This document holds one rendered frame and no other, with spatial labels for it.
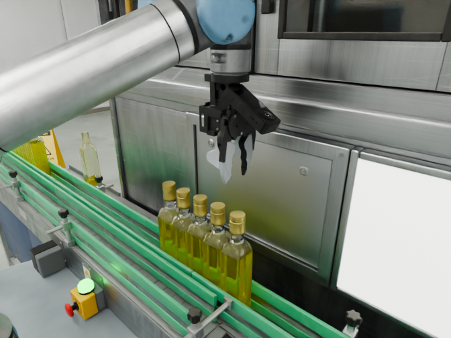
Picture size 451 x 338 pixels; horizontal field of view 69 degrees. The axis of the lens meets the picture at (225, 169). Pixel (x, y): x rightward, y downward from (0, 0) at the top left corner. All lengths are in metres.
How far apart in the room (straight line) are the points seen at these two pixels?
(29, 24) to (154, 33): 6.35
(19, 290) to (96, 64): 1.03
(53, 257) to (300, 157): 0.91
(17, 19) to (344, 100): 6.27
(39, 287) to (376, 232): 1.04
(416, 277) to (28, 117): 0.67
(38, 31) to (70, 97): 6.39
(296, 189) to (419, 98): 0.30
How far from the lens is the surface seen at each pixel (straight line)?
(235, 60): 0.60
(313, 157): 0.71
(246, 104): 0.59
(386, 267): 0.75
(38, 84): 0.39
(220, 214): 0.75
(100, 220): 1.16
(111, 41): 0.40
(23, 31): 6.70
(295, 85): 0.73
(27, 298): 1.27
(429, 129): 0.63
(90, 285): 1.08
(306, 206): 0.76
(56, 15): 6.91
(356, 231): 0.73
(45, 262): 1.30
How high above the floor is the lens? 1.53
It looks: 23 degrees down
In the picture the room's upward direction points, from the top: straight up
